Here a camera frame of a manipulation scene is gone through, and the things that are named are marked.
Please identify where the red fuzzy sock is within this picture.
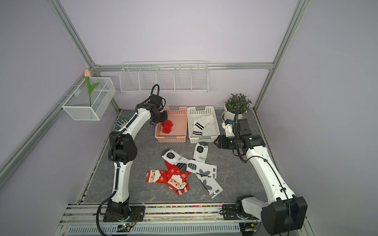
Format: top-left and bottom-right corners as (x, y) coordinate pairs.
(161, 120), (173, 134)

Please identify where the white black striped sock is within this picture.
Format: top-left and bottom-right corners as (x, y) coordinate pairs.
(192, 115), (214, 137)

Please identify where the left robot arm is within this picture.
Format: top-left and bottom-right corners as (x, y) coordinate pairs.
(96, 84), (168, 222)

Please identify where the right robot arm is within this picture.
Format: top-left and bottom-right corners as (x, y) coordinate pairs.
(214, 110), (308, 236)

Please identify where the white plastic basket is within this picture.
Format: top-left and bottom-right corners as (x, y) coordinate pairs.
(187, 106), (220, 144)

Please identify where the pink plastic basket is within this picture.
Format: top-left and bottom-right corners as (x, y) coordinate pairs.
(155, 106), (188, 143)

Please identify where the white sock hexagon patch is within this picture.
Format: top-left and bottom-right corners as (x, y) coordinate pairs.
(162, 149), (217, 179)

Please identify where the potted green plant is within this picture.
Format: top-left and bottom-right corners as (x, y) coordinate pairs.
(222, 93), (252, 121)

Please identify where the green white garden glove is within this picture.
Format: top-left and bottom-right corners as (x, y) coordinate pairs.
(114, 119), (129, 131)

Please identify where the white sock grey bird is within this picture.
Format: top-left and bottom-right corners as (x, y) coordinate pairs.
(199, 177), (223, 199)

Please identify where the red santa sock right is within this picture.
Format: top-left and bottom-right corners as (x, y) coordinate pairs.
(164, 161), (191, 196)

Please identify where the red santa sock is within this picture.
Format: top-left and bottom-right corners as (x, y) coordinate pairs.
(164, 161), (191, 196)
(146, 170), (171, 184)

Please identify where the red santa sock left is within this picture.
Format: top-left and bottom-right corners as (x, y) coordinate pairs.
(146, 170), (171, 184)

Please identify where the artificial pink tulip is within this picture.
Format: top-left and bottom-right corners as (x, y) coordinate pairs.
(84, 69), (99, 106)

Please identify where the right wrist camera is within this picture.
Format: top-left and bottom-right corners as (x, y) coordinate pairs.
(222, 119), (235, 137)

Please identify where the white wire wall shelf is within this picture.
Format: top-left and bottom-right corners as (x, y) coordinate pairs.
(120, 61), (209, 93)

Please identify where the white mesh wall box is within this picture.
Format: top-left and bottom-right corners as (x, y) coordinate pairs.
(62, 77), (116, 121)

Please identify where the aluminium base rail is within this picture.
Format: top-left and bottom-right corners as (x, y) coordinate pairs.
(59, 202), (261, 232)

